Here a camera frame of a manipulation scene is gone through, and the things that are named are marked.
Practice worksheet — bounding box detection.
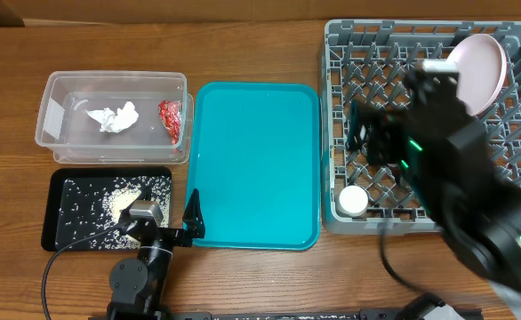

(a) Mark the black tray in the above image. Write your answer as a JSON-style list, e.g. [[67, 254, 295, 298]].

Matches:
[[41, 166, 172, 252]]

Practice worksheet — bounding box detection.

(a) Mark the clear plastic wrap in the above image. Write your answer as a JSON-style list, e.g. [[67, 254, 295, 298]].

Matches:
[[87, 101, 139, 133]]

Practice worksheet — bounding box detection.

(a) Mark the white cup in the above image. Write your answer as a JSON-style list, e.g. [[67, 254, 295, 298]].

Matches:
[[335, 185, 369, 218]]

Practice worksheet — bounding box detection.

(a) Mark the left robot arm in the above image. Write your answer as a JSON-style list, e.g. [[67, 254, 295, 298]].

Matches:
[[106, 189, 205, 319]]

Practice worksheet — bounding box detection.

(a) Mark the spilled rice pile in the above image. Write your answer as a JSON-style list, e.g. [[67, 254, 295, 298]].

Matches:
[[54, 176, 171, 249]]

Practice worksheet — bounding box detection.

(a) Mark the red snack wrapper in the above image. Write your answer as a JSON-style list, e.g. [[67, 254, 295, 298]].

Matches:
[[158, 100, 182, 145]]

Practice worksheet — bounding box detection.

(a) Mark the teal plastic tray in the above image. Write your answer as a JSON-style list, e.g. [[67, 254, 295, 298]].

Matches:
[[187, 82, 321, 251]]

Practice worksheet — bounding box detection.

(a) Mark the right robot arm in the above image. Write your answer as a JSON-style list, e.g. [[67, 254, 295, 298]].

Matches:
[[346, 67, 521, 311]]

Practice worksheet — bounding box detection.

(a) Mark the grey dishwasher rack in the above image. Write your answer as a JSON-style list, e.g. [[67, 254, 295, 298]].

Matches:
[[319, 20, 521, 235]]

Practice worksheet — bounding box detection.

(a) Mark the large white plate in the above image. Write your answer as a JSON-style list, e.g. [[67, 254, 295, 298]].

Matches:
[[446, 34, 507, 116]]

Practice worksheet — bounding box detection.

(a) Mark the clear plastic bin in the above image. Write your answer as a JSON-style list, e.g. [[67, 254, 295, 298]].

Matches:
[[35, 70, 194, 164]]

